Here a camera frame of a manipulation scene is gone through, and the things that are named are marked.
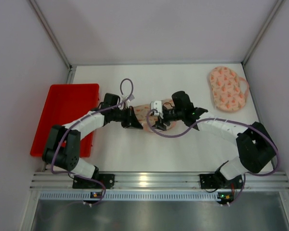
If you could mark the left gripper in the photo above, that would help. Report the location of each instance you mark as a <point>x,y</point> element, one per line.
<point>129,117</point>

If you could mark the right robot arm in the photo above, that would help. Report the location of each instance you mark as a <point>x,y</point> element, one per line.
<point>254,145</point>

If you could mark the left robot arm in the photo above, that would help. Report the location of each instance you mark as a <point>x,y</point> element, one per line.
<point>62,147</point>

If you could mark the red plastic bin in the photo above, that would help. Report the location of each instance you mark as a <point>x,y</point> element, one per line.
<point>64,104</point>

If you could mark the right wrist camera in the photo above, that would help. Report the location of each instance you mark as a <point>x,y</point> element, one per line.
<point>156,108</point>

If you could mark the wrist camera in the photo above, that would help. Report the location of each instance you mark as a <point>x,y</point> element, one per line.
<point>126,99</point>
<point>156,108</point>

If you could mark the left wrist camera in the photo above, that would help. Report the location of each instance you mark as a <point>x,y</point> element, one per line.
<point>126,99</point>

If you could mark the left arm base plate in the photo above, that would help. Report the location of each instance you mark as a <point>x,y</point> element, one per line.
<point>107,180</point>

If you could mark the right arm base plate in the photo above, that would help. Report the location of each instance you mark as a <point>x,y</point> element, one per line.
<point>209,181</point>

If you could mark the left aluminium frame post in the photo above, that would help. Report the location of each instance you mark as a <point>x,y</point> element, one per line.
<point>49,32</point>

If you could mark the aluminium frame post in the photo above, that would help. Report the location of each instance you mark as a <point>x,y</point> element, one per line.
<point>49,32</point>
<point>277,6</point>

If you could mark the perforated cable duct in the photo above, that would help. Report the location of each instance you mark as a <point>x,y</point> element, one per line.
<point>135,196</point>

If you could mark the aluminium front rail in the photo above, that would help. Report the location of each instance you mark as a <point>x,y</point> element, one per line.
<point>183,181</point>

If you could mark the right aluminium frame post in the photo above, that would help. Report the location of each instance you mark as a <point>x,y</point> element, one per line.
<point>277,6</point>

